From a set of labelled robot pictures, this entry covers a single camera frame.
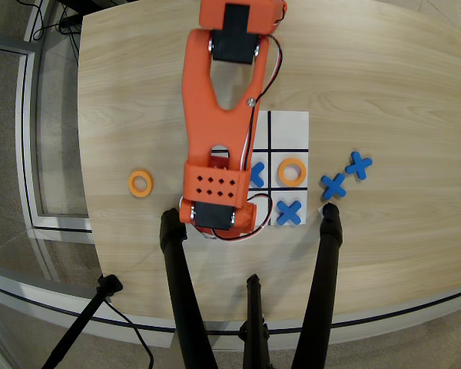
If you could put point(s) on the black tripod centre column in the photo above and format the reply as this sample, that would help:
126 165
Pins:
255 319

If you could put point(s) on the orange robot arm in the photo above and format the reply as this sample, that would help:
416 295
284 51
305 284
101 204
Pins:
203 115

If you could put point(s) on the blue foam cross piece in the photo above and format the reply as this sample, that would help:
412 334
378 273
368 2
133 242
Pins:
258 175
333 186
359 165
289 212

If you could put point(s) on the small white sticker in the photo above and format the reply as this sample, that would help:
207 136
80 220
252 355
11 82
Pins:
320 210

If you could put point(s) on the grey metal floor frame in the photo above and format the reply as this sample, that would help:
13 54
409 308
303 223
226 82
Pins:
25 134

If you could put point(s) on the thin black tripod leg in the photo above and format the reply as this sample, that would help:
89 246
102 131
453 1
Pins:
80 323

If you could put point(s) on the white tic-tac-toe grid sheet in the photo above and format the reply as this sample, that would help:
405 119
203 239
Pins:
288 130

